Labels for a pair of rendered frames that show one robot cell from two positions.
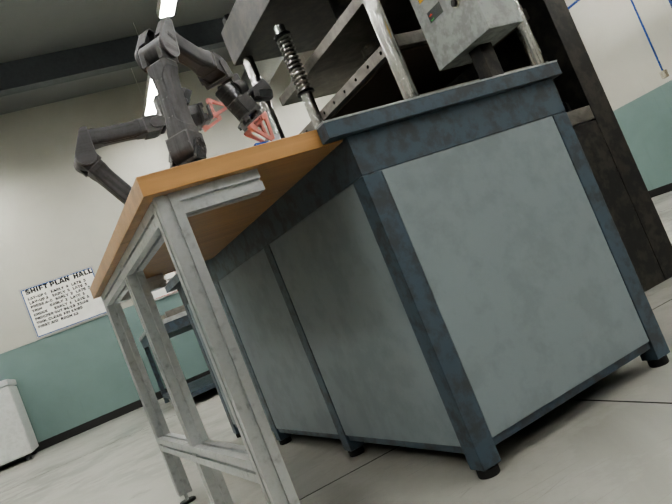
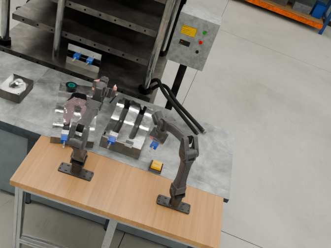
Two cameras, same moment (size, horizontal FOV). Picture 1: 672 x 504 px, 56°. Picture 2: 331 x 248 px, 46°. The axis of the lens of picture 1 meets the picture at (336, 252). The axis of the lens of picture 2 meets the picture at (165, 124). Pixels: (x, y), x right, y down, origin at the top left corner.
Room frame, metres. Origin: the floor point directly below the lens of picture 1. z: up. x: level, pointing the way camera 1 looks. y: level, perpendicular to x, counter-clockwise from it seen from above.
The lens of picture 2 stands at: (1.01, 1.72, 2.53)
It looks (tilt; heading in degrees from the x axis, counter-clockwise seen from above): 38 degrees down; 296
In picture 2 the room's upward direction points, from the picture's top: 20 degrees clockwise
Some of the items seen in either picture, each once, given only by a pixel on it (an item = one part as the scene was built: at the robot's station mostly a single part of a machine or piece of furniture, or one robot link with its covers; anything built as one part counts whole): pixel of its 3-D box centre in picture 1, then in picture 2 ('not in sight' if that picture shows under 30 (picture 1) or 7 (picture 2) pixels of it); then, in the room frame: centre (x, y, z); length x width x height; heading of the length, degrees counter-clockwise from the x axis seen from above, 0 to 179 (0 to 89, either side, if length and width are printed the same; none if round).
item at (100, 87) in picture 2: (161, 113); (97, 95); (2.11, 0.37, 1.24); 0.12 x 0.09 x 0.12; 118
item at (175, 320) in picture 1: (188, 351); not in sight; (6.56, 1.79, 0.44); 1.90 x 0.70 x 0.89; 22
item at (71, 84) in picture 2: not in sight; (71, 87); (2.54, 0.12, 0.93); 0.08 x 0.08 x 0.04
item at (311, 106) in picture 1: (329, 150); (59, 23); (3.02, -0.15, 1.10); 0.05 x 0.05 x 1.30
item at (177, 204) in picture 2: not in sight; (175, 200); (1.49, 0.24, 0.84); 0.20 x 0.07 x 0.08; 28
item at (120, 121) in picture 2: not in sight; (130, 117); (2.10, 0.00, 0.92); 0.35 x 0.16 x 0.09; 117
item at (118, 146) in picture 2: not in sight; (130, 122); (2.09, -0.02, 0.87); 0.50 x 0.26 x 0.14; 117
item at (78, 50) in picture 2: not in sight; (94, 45); (2.94, -0.49, 0.87); 0.50 x 0.27 x 0.17; 117
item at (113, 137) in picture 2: not in sight; (111, 141); (2.03, 0.25, 0.89); 0.13 x 0.05 x 0.05; 117
